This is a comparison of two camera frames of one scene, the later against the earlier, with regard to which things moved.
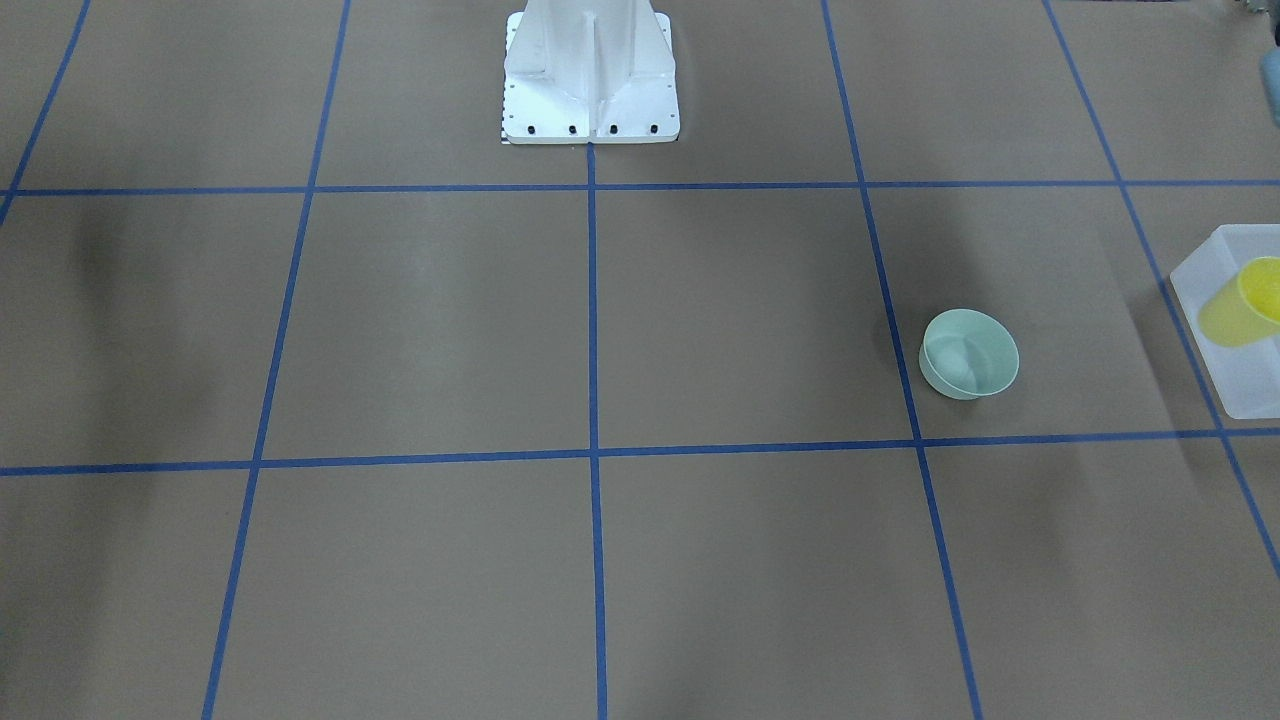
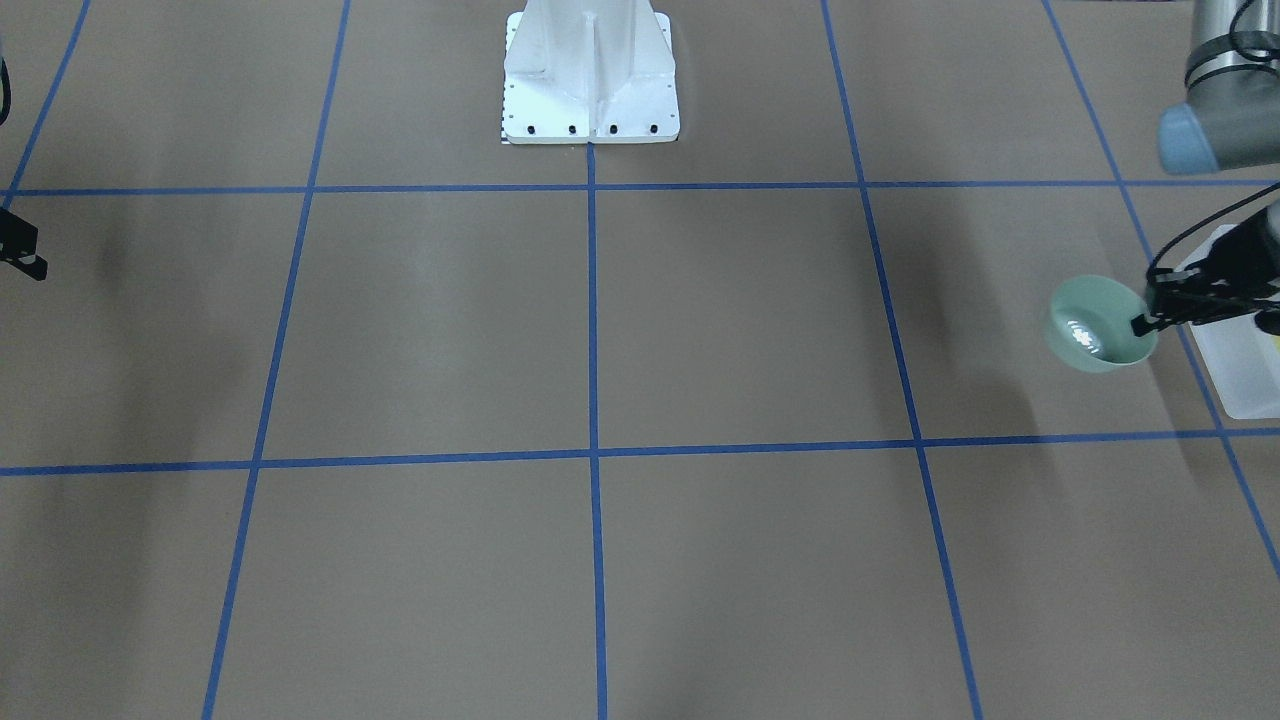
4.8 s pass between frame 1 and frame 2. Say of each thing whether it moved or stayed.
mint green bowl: moved
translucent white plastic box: stayed
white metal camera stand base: stayed
